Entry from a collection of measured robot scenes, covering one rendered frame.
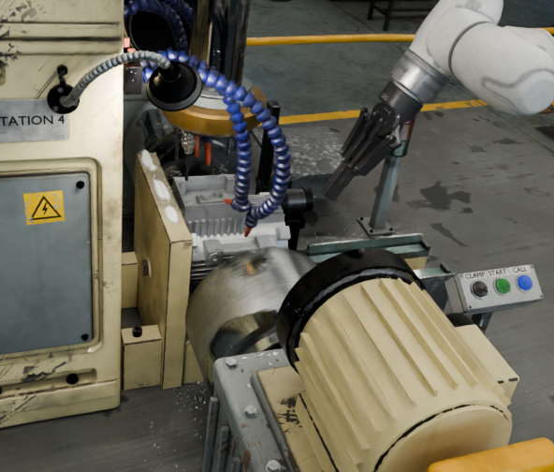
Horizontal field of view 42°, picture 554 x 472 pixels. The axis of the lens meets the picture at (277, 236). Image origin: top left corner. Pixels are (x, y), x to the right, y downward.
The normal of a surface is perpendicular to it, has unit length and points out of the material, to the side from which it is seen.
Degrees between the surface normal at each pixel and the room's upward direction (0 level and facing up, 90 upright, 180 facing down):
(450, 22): 54
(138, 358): 90
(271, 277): 6
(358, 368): 49
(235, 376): 0
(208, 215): 90
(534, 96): 92
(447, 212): 0
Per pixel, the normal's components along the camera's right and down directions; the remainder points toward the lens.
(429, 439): 0.33, 0.57
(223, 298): -0.54, -0.54
